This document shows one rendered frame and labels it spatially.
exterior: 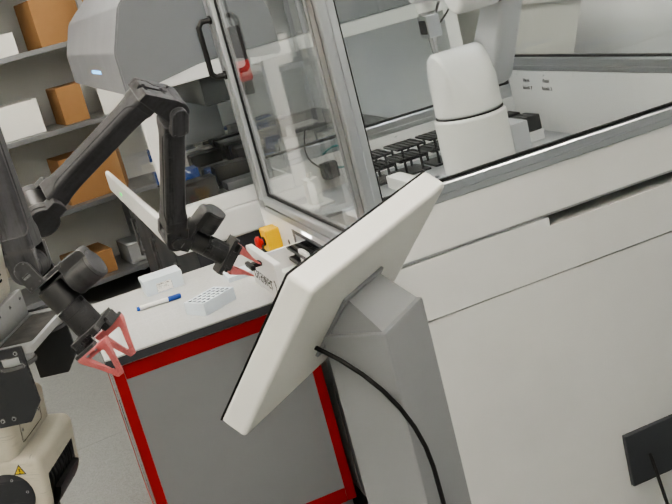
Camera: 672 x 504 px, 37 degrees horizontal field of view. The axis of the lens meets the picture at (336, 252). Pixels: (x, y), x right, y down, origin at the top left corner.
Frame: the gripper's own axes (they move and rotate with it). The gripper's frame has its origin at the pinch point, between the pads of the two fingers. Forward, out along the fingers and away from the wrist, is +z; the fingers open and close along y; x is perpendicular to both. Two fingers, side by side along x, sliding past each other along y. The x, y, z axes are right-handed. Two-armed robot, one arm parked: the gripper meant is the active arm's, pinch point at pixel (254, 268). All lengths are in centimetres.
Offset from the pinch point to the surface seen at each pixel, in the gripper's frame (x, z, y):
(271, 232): 32.3, 10.9, 9.6
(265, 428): 14, 30, -41
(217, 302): 23.3, 3.0, -14.8
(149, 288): 61, -7, -24
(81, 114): 376, -12, 13
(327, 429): 13, 48, -34
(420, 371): -100, 1, 3
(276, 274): -11.4, 2.1, 1.8
